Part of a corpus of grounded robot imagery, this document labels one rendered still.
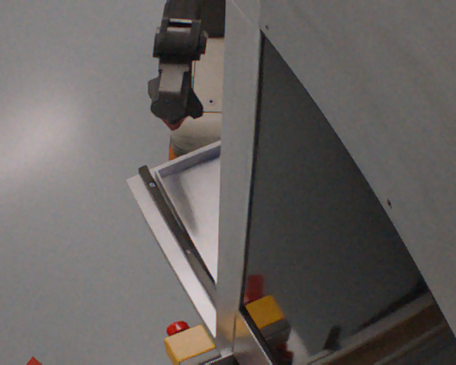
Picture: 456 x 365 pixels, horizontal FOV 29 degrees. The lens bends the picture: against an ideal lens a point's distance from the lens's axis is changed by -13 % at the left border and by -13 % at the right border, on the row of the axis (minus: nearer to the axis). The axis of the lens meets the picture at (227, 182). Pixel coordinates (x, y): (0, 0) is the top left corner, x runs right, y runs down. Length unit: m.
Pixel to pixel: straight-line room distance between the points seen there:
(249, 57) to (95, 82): 2.24
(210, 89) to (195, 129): 0.13
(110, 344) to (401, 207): 1.99
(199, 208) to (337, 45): 1.14
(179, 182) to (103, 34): 1.50
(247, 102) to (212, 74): 1.80
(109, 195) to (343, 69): 2.20
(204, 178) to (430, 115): 1.27
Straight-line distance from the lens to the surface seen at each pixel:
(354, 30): 0.70
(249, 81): 0.96
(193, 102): 1.69
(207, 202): 1.85
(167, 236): 1.82
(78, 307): 2.74
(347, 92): 0.76
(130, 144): 3.00
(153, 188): 1.85
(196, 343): 1.56
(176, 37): 1.56
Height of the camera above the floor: 2.47
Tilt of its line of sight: 58 degrees down
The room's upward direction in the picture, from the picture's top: 3 degrees clockwise
